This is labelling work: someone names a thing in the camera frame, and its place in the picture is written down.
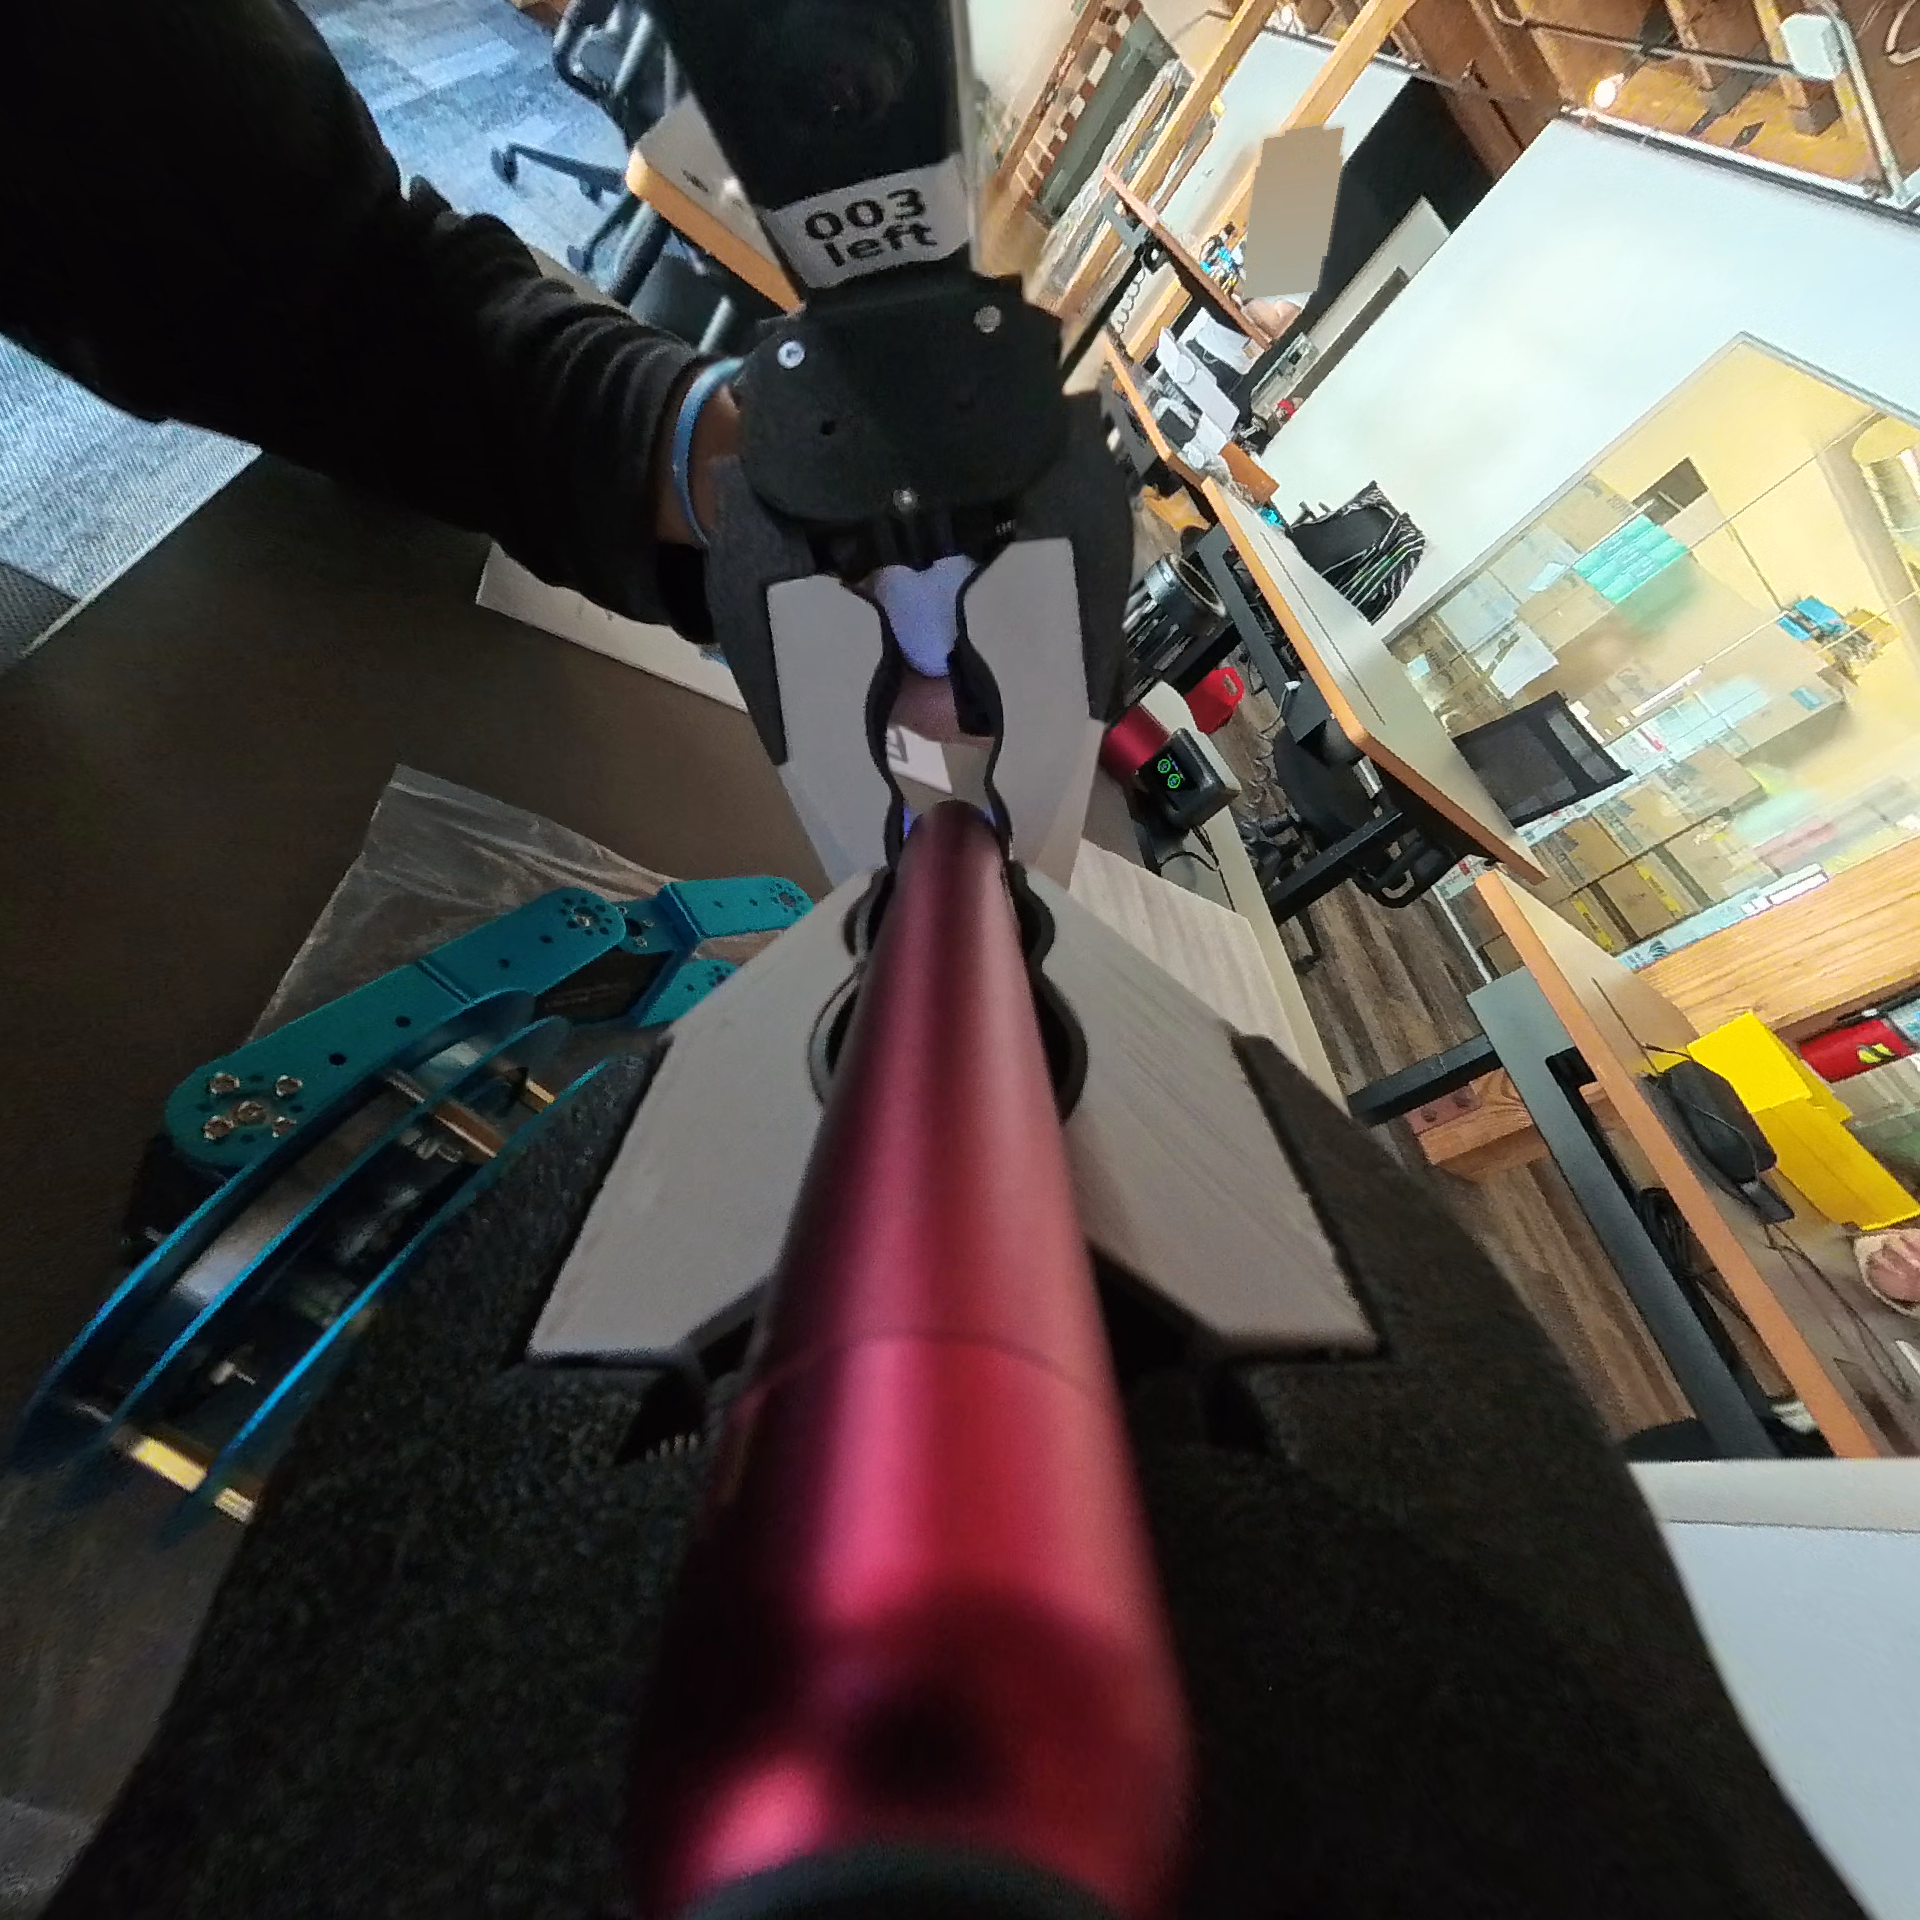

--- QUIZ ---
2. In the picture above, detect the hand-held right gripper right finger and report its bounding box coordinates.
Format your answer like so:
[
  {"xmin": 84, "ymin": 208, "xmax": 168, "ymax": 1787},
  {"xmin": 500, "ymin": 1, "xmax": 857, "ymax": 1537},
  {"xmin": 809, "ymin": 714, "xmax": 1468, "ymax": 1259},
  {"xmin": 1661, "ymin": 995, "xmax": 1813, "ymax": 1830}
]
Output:
[{"xmin": 997, "ymin": 870, "xmax": 1383, "ymax": 1359}]

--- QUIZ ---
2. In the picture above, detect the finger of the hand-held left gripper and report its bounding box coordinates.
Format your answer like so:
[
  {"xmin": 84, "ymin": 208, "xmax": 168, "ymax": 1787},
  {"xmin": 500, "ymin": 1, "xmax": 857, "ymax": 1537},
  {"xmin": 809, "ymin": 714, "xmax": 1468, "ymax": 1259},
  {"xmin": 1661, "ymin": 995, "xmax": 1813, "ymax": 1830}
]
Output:
[
  {"xmin": 765, "ymin": 575, "xmax": 911, "ymax": 903},
  {"xmin": 959, "ymin": 537, "xmax": 1085, "ymax": 889}
]

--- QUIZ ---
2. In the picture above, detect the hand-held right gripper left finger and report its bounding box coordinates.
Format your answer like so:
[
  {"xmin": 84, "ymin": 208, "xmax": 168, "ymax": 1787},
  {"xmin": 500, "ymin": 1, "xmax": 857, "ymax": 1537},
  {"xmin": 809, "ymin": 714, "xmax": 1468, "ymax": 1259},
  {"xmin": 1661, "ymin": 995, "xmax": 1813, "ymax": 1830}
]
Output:
[{"xmin": 526, "ymin": 870, "xmax": 903, "ymax": 1366}]

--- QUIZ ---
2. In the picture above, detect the red electric screwdriver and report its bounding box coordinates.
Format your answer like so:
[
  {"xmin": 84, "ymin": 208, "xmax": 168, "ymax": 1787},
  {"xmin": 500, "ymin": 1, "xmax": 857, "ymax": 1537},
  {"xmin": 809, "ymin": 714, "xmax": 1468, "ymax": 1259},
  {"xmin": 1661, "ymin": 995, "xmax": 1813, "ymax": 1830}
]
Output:
[{"xmin": 631, "ymin": 801, "xmax": 1201, "ymax": 1920}]

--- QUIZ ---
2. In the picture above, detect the blue toy robot arm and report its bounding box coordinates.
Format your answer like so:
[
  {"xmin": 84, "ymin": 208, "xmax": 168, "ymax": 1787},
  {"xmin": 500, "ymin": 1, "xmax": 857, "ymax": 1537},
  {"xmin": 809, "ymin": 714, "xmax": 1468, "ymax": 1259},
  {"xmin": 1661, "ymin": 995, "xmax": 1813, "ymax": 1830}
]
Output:
[{"xmin": 6, "ymin": 872, "xmax": 819, "ymax": 1547}]

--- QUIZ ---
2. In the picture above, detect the person's left forearm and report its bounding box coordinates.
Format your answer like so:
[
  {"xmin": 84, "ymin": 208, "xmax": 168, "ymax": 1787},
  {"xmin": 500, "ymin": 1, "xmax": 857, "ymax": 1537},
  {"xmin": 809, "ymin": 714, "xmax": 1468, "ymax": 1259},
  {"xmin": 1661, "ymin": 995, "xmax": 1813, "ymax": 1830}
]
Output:
[{"xmin": 0, "ymin": 0, "xmax": 751, "ymax": 633}]

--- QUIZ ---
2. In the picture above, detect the desk with orange edge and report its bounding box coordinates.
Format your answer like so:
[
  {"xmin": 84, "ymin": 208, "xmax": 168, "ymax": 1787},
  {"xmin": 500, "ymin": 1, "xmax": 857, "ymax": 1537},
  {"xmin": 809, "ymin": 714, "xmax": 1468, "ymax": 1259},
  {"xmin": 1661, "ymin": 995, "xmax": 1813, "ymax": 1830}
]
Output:
[
  {"xmin": 1469, "ymin": 862, "xmax": 1920, "ymax": 1465},
  {"xmin": 625, "ymin": 134, "xmax": 800, "ymax": 307},
  {"xmin": 1200, "ymin": 479, "xmax": 1548, "ymax": 931}
]

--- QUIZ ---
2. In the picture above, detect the grey work desk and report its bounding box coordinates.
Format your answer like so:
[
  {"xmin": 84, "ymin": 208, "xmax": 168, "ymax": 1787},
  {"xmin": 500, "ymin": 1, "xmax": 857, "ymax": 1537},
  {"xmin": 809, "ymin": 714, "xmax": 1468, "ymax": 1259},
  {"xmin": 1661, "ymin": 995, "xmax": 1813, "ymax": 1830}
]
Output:
[{"xmin": 0, "ymin": 449, "xmax": 1353, "ymax": 1920}]

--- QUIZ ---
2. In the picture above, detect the red metal cylinder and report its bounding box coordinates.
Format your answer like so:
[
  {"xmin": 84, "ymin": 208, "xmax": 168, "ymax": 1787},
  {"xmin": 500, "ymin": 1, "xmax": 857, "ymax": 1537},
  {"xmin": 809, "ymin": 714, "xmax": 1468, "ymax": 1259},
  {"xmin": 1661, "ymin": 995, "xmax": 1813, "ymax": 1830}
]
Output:
[{"xmin": 1102, "ymin": 662, "xmax": 1249, "ymax": 781}]

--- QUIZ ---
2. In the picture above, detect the black cylindrical bottle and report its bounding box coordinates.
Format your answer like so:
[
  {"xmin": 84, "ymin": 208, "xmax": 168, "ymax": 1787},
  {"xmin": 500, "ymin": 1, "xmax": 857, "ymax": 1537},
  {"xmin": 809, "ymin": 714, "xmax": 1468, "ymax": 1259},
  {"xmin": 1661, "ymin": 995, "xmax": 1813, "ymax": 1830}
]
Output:
[{"xmin": 1123, "ymin": 551, "xmax": 1247, "ymax": 705}]

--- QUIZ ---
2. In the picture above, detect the black charger with green display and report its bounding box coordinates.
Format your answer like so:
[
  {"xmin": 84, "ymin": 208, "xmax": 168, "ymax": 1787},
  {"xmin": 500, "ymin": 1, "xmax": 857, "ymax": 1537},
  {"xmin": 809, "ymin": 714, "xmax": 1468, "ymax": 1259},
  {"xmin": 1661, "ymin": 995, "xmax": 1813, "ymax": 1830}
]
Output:
[{"xmin": 1131, "ymin": 728, "xmax": 1239, "ymax": 834}]

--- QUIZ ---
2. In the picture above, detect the white ribbed foam sheet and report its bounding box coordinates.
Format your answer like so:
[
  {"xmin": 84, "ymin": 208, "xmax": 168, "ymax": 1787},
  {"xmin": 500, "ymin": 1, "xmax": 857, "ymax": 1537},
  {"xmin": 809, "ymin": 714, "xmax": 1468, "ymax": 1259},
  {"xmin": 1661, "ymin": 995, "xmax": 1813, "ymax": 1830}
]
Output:
[{"xmin": 1071, "ymin": 838, "xmax": 1343, "ymax": 1104}]

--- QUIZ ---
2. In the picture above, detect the printed instruction sheet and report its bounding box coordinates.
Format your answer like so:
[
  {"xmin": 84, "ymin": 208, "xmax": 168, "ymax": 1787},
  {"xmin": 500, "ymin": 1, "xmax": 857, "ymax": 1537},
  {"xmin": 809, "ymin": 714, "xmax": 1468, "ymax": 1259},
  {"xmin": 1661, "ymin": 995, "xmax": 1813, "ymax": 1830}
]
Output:
[{"xmin": 477, "ymin": 537, "xmax": 751, "ymax": 713}]

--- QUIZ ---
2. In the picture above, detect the black striped bag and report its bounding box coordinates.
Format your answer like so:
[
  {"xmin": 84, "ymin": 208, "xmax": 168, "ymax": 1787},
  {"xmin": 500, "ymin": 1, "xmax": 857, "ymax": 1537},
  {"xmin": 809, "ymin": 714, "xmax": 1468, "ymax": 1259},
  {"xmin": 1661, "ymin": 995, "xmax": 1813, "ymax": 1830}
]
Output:
[{"xmin": 1287, "ymin": 479, "xmax": 1425, "ymax": 624}]

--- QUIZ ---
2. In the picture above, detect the clear plastic bag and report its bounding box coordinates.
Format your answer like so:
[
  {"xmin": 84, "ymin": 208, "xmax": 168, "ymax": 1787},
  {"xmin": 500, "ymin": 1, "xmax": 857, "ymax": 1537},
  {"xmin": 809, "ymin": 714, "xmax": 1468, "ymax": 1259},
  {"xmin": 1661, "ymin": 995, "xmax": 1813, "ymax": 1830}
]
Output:
[{"xmin": 255, "ymin": 761, "xmax": 841, "ymax": 1051}]

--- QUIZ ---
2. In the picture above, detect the black office chair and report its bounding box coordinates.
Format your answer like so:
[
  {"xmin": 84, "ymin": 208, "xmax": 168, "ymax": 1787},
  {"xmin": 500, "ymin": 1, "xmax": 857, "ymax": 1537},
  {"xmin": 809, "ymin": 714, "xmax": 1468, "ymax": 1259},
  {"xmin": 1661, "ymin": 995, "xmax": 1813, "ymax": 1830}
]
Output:
[
  {"xmin": 1451, "ymin": 691, "xmax": 1629, "ymax": 827},
  {"xmin": 491, "ymin": 0, "xmax": 705, "ymax": 302}
]

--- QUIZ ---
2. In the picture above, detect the black pouch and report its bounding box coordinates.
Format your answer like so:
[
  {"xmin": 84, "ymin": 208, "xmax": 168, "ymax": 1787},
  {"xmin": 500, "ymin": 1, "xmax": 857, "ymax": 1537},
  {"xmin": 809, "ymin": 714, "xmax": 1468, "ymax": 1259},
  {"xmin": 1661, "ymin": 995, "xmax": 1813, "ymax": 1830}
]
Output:
[{"xmin": 1651, "ymin": 1054, "xmax": 1793, "ymax": 1225}]

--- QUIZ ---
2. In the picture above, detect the yellow box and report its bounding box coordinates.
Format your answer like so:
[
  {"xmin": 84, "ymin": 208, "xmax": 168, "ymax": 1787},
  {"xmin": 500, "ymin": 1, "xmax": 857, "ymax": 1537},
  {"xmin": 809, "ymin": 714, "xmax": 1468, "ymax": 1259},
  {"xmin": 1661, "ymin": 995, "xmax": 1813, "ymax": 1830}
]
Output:
[{"xmin": 1686, "ymin": 1008, "xmax": 1920, "ymax": 1233}]

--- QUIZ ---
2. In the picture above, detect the red fire extinguisher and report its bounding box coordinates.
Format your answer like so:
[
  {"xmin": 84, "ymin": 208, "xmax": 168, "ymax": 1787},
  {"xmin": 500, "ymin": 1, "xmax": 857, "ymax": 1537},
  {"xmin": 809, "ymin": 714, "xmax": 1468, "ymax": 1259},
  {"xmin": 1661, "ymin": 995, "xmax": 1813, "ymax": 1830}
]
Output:
[{"xmin": 1796, "ymin": 1013, "xmax": 1920, "ymax": 1085}]

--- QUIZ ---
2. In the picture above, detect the orange and white cardboard box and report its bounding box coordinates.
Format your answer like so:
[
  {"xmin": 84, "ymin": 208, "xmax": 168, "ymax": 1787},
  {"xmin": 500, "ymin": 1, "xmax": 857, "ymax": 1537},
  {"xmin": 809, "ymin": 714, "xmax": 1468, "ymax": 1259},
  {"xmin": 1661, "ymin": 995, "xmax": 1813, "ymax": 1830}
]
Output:
[{"xmin": 1627, "ymin": 1456, "xmax": 1920, "ymax": 1920}]

